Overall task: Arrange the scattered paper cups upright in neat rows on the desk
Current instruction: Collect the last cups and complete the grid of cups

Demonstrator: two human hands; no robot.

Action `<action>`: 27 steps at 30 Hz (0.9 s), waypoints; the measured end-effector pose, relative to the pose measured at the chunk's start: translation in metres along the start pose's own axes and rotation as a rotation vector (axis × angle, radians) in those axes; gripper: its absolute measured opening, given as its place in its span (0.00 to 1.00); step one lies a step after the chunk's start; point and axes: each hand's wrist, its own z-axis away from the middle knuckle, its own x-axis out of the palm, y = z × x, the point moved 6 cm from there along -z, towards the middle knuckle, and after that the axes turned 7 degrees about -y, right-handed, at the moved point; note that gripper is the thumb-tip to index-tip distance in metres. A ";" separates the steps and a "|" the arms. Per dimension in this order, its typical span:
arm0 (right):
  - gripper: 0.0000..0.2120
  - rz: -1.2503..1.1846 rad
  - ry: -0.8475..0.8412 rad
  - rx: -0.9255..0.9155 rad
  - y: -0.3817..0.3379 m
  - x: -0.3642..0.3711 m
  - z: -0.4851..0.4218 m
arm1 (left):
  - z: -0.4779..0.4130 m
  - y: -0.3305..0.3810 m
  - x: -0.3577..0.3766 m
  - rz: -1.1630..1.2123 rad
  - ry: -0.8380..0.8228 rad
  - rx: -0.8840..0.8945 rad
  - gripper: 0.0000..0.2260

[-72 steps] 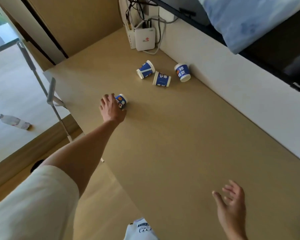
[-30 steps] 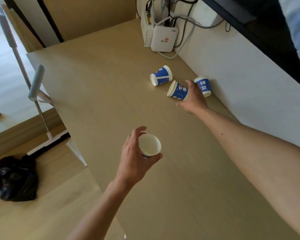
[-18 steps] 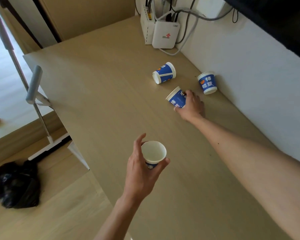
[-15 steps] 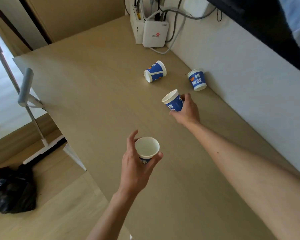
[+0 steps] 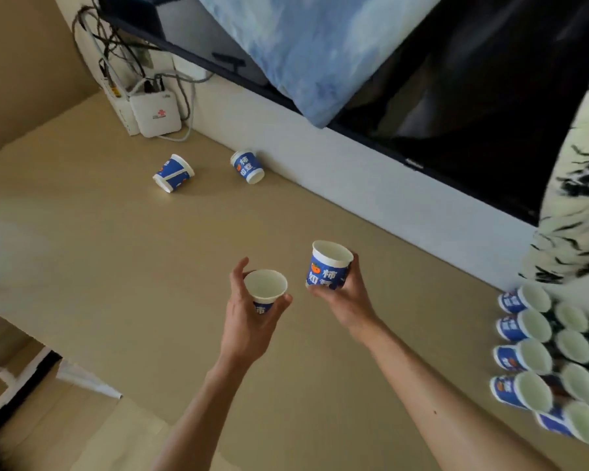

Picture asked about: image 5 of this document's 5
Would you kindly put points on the person's right hand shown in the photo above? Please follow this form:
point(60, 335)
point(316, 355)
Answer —
point(353, 309)

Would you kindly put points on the person's left hand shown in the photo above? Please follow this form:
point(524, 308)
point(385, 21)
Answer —
point(245, 338)

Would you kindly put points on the grid of paper cups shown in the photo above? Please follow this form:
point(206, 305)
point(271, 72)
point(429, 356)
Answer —
point(532, 358)

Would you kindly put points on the person's left forearm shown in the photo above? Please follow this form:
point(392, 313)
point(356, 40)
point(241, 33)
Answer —
point(196, 421)

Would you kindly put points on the person's right forearm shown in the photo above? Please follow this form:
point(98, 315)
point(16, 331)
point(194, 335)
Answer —
point(446, 412)

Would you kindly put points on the white dustpan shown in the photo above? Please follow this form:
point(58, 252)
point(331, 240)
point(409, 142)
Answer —
point(83, 380)

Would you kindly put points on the black television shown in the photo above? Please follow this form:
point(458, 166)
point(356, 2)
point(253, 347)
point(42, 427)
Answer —
point(471, 117)

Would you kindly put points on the white router box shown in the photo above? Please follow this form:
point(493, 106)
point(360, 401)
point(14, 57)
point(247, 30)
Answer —
point(154, 115)

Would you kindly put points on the cream floral cloth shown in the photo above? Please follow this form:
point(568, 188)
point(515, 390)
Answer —
point(579, 215)

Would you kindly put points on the low wooden platform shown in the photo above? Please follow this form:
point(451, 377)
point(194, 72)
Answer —
point(0, 338)

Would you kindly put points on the blue tie-dye cloth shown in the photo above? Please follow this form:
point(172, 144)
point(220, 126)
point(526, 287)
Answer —
point(314, 53)

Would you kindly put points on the white modem with ports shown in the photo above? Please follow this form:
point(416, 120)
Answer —
point(120, 110)

